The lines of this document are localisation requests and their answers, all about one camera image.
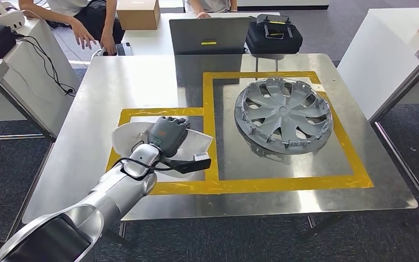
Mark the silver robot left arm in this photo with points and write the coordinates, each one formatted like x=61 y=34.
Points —
x=115 y=195

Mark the yellow tape on workbench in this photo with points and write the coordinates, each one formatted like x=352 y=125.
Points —
x=209 y=144

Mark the person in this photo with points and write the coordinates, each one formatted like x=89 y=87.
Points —
x=209 y=5
x=86 y=18

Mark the steel workbench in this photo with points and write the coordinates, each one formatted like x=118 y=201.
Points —
x=303 y=195

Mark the white VR headset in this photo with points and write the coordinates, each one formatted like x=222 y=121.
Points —
x=3 y=16

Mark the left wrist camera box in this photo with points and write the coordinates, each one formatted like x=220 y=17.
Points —
x=191 y=166

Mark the white plastic shell part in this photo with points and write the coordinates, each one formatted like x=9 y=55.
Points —
x=130 y=139

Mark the grey laptop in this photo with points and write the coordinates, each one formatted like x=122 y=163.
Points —
x=209 y=36

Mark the black carry case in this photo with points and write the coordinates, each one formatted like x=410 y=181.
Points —
x=274 y=45

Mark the grey wheel hubcap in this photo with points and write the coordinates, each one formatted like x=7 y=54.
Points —
x=283 y=112

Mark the black desk device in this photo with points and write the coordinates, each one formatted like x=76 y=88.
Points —
x=124 y=49

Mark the black gadget with yellow label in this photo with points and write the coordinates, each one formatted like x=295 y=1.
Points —
x=272 y=25

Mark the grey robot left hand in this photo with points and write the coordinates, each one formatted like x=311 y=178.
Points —
x=168 y=135

